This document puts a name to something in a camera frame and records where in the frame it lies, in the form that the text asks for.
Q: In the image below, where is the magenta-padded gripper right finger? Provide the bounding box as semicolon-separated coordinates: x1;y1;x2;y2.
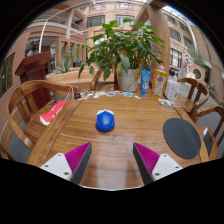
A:
132;142;184;186

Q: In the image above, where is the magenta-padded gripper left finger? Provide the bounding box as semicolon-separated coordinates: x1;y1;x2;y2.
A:
39;141;93;185

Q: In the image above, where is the blue white computer mouse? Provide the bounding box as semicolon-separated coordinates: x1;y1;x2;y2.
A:
95;108;116;132

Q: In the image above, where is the round dark grey mouse pad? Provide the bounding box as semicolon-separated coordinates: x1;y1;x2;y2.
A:
162;117;202;160

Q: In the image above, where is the clear plastic wrapper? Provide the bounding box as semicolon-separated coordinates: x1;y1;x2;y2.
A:
157;97;175;107

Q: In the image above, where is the bunch of keys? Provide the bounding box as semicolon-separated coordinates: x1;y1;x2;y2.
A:
64;85;83;101

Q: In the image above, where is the black notebook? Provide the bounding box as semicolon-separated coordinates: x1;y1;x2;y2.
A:
201;128;215;156

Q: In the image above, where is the white pump dispenser bottle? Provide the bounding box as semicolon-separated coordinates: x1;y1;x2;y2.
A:
164;74;181;103

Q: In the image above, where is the blue squeeze tube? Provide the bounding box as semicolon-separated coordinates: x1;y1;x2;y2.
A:
139;69;152;98

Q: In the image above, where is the yellow liquid bottle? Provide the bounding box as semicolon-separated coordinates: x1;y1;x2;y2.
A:
150;63;168;100

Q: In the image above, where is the long wooden planter box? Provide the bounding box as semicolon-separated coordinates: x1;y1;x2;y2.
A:
46;68;101;91

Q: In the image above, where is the dark red wooden lectern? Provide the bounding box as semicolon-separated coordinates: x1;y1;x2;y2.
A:
14;51;53;111

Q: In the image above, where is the white stone sculpture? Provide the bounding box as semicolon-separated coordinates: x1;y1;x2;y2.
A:
183;53;195;80

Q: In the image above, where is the green potted plant white pot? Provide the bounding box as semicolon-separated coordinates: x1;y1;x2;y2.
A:
78;18;166;93

